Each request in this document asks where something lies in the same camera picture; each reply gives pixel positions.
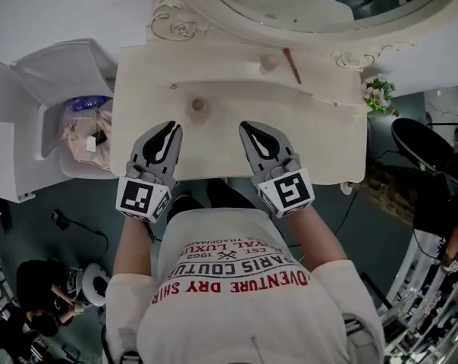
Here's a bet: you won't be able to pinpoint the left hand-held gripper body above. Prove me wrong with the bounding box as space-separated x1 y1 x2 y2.
115 160 177 224

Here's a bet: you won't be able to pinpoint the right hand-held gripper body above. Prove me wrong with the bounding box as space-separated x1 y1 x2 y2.
250 152 315 219

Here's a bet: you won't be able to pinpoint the person's left forearm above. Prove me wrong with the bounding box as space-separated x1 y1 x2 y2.
111 214 156 280

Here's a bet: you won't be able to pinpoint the person's right forearm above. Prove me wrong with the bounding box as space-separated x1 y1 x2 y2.
276 205 348 271

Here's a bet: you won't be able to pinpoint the cream dressing table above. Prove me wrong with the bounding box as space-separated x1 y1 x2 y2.
111 44 370 185

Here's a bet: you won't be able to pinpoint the person's black trousers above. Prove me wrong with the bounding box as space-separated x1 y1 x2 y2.
166 178 259 223

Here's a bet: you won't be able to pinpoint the pink fabric bag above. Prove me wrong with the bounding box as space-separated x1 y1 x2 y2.
59 99 115 171

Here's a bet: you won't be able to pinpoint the blue plastic bag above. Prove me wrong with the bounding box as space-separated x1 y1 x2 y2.
70 95 115 112

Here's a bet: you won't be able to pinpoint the red comb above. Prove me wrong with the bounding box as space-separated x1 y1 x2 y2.
282 47 303 85

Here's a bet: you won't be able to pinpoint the white round stool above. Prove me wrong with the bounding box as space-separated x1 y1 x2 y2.
77 262 111 309

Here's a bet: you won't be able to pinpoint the white printed t-shirt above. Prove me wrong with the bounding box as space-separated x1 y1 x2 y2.
105 207 386 364

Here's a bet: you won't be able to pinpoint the pink and white flower bunch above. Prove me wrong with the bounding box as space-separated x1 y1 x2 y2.
360 77 397 115

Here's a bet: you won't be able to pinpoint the white armchair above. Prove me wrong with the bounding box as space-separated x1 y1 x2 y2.
11 38 119 180

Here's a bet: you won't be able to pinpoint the white side cabinet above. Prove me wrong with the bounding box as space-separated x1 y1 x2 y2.
0 56 44 204

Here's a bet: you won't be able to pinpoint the white display shelf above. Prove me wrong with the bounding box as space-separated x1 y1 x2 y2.
378 237 458 364

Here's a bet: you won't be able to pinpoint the black floor cable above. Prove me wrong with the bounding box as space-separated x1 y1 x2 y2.
337 190 362 238

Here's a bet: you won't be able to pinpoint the black floor device with cable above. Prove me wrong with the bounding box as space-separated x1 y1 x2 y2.
50 209 109 257

